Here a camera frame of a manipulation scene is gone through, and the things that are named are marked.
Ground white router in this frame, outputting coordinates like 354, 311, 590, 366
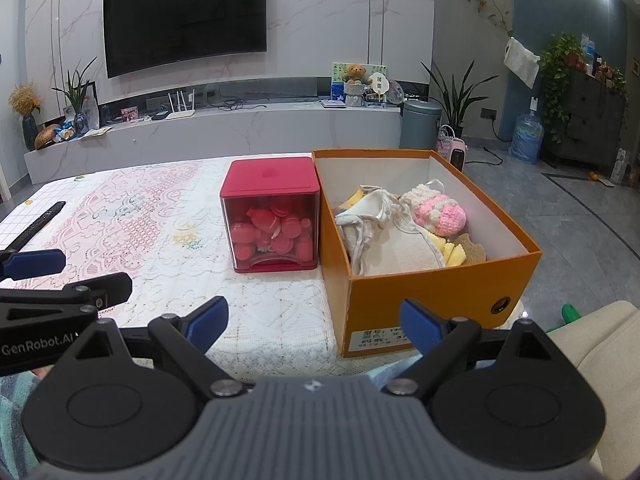
164, 89, 197, 121

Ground green plastic object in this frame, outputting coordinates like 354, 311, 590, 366
547, 302, 583, 333

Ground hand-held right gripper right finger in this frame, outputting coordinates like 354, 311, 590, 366
385, 298, 566, 402

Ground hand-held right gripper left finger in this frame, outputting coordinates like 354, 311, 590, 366
60, 296, 254, 402

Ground grey trash bin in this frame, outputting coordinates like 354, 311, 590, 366
400, 99, 443, 151

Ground beige sofa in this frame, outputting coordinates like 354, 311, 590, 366
547, 300, 640, 480

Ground pink woven basket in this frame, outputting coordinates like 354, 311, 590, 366
436, 124, 457, 158

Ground marble television console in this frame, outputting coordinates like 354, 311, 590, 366
24, 77, 431, 185

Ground person's teal patterned clothing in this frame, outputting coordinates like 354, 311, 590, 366
0, 372, 43, 480

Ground orange cardboard box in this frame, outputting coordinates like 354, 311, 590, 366
311, 148, 543, 358

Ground green ivy plant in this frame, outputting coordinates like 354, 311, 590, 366
537, 32, 583, 143

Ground green picture card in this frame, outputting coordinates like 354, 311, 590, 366
331, 62, 390, 103

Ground long-leaved potted plant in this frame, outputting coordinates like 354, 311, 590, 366
420, 60, 501, 136

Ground white hanging towel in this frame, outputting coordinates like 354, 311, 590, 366
502, 37, 541, 89

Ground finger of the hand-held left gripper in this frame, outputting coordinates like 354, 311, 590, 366
0, 248, 67, 282
0, 272, 134, 311

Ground pink white crochet ball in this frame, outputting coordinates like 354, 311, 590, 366
400, 179, 468, 237

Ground black television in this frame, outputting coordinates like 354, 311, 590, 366
102, 0, 268, 79

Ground yellow dried flowers in vase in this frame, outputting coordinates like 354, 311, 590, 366
7, 83, 42, 152

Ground black remote control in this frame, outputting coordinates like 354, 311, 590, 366
4, 201, 67, 253

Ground green plant in glass vase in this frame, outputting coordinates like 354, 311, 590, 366
51, 56, 98, 118

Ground white cloth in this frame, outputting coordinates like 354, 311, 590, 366
334, 186, 433, 276

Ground blue water jug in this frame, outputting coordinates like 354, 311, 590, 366
510, 112, 545, 163

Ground dark grey cabinet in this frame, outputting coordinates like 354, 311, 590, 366
542, 67, 628, 171

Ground cream towel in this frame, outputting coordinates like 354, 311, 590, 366
362, 227, 447, 277

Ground brown bread loaf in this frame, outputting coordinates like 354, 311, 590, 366
32, 124, 61, 151

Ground black cables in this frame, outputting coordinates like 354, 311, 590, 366
219, 98, 268, 111

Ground red plastic storage box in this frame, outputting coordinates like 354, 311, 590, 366
219, 156, 322, 273

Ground brown knitted plush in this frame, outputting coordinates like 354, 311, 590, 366
452, 232, 487, 265

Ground white grid mat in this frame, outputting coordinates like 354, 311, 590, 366
0, 177, 56, 241

